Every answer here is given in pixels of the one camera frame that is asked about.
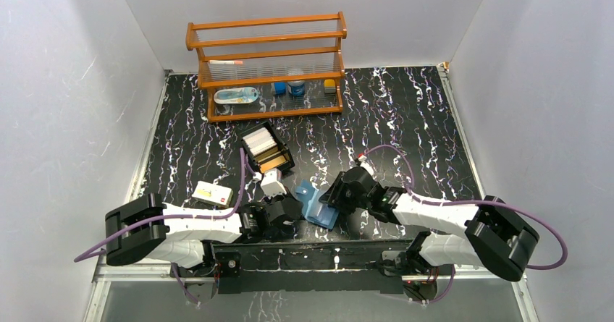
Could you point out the blue lidded jar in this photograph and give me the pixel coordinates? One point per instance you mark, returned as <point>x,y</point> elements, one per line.
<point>295,87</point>

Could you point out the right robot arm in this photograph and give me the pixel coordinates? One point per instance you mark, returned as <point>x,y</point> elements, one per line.
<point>481,233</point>

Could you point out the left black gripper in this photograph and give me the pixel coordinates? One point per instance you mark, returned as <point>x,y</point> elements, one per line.
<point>289,210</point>

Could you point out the white and orange tube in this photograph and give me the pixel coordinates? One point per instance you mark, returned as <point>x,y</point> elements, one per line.
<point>225,62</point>

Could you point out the small blue box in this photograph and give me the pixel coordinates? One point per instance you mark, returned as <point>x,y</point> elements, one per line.
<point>279,88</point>

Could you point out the yellow and grey sponge block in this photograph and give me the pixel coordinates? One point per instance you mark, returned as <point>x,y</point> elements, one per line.
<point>330,86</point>

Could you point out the toothbrush blister pack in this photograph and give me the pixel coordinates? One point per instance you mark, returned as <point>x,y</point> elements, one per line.
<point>232,96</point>

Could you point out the blue card holder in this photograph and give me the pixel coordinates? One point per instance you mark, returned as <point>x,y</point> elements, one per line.
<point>313,210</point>

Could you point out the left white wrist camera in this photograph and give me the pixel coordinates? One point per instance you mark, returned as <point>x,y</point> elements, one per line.
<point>271,183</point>

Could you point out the small white and yellow box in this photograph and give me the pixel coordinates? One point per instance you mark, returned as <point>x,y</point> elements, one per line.
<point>212,194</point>

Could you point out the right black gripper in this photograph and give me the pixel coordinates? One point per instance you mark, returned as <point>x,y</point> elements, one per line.
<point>329,197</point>

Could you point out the orange wooden wire shelf rack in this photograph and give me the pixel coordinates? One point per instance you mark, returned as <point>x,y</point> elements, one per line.
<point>269,48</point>

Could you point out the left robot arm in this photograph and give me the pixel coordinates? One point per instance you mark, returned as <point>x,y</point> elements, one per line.
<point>147,227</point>

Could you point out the white card stack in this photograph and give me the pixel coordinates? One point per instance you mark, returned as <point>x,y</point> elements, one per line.
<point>258,141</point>

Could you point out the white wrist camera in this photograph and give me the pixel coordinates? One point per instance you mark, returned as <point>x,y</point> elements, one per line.
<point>362,161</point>
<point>271,183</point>

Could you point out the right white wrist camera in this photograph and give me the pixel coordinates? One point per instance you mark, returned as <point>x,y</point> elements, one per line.
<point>362,161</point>

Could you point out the black card tray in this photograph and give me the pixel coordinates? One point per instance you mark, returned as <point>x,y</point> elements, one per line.
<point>252,162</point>

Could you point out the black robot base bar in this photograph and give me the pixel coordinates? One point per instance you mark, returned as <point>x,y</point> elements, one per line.
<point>361,265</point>

